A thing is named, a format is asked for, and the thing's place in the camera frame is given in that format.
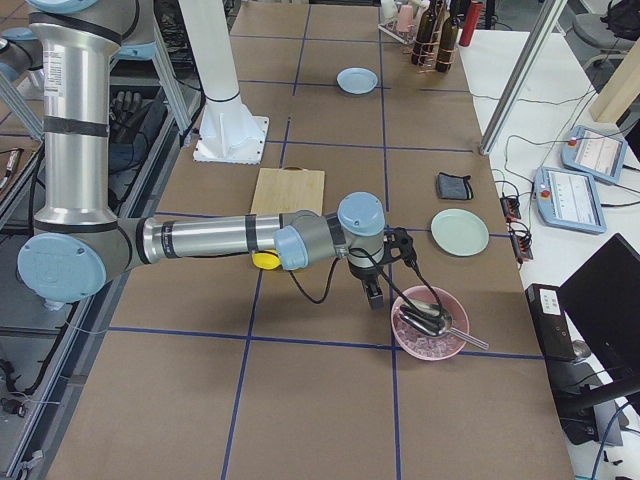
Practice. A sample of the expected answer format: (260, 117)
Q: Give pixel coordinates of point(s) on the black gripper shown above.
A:
(363, 274)

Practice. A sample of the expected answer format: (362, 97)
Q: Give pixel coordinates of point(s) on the light blue plate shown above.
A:
(357, 81)

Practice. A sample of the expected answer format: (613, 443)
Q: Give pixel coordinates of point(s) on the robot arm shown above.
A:
(79, 244)

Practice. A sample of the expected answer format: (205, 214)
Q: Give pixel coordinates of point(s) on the light green plate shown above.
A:
(459, 232)

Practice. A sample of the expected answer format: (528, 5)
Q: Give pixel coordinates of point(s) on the metal ice scoop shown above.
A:
(434, 321)

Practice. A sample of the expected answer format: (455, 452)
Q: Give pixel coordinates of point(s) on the pink bowl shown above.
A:
(450, 303)

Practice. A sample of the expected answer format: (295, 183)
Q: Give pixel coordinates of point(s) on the clear ice cubes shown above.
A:
(423, 346)

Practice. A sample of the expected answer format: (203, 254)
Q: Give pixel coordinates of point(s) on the lower yellow lemon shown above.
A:
(266, 259)

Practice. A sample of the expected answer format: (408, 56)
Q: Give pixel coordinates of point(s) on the grey folded cloth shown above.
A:
(452, 187)

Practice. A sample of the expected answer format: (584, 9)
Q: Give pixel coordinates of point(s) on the bamboo cutting board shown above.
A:
(288, 190)

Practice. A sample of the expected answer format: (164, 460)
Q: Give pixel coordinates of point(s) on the black computer box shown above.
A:
(549, 322)

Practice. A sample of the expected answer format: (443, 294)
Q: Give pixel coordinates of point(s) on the near teach pendant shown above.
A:
(569, 200)

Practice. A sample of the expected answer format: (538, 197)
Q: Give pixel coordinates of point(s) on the teach pendant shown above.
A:
(569, 200)
(594, 152)

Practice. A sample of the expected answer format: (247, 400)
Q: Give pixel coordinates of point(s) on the far teach pendant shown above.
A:
(594, 152)

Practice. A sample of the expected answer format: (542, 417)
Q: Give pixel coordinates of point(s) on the pink cup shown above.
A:
(404, 21)

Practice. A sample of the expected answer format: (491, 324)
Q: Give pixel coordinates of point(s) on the dark green wine bottle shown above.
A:
(448, 37)

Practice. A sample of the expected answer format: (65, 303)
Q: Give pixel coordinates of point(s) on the red bottle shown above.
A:
(470, 23)

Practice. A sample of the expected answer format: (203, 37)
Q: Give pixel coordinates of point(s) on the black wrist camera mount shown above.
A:
(399, 246)

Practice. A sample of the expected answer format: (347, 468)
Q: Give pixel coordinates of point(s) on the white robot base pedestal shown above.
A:
(228, 131)

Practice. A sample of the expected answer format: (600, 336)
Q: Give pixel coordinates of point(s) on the copper wire bottle rack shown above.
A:
(434, 47)

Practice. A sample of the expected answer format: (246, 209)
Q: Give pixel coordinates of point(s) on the white wire dish rack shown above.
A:
(389, 12)

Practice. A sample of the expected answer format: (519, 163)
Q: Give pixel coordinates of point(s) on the aluminium frame post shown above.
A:
(530, 52)

